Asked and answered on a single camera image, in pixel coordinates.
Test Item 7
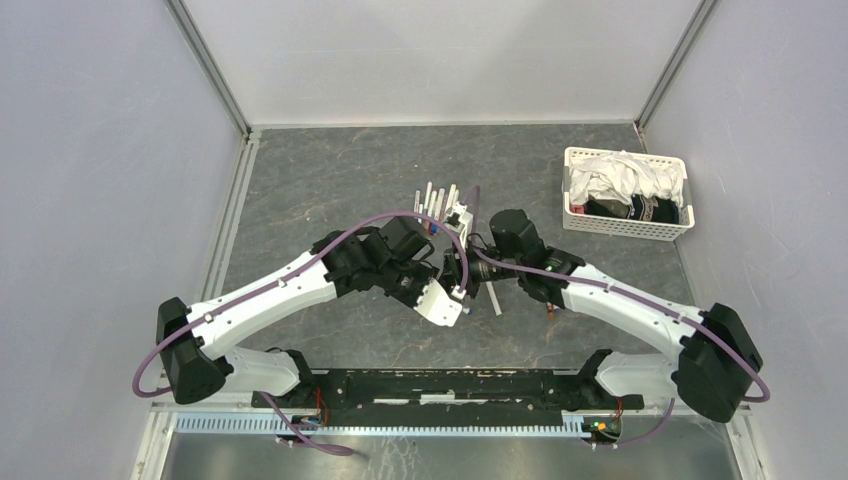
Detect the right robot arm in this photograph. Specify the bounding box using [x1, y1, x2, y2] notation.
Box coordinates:
[442, 204, 770, 423]

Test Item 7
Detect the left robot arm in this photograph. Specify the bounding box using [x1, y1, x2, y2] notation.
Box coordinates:
[133, 216, 457, 408]

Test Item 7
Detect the white marker yellow cap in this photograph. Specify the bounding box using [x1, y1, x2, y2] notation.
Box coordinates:
[445, 184, 458, 210]

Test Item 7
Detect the white marker blue cap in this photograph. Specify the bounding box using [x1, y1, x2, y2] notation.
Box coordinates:
[434, 188, 446, 220]

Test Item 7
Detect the white marker brown cap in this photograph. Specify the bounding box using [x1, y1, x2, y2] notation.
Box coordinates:
[427, 191, 438, 219]

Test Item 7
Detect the white marker upper left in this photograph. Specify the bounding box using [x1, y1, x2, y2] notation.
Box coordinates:
[422, 181, 433, 213]

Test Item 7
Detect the white cloth in basket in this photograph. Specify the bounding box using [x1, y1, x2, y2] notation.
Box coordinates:
[569, 151, 684, 205]

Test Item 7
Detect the dark cloth in basket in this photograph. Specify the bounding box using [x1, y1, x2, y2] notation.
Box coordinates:
[583, 195, 679, 224]

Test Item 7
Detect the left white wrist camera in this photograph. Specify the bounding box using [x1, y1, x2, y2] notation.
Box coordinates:
[413, 279, 466, 327]

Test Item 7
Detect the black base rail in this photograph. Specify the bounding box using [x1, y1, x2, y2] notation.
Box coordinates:
[272, 369, 645, 427]

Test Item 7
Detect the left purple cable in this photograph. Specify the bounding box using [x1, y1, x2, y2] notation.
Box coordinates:
[131, 211, 473, 458]

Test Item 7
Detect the white cable comb strip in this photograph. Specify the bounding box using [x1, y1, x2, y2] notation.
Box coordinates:
[173, 413, 590, 439]

